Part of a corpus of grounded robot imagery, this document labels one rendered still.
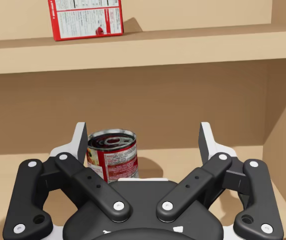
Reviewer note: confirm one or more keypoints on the red and white can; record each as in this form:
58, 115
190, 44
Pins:
119, 157

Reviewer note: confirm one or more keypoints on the red and white carton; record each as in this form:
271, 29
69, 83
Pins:
85, 18

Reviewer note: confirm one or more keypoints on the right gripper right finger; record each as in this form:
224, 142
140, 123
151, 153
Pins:
195, 182

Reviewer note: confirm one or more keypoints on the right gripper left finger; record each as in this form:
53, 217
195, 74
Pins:
90, 183

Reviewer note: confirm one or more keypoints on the pale wooden shelf unit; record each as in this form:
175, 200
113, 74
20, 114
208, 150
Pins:
158, 87

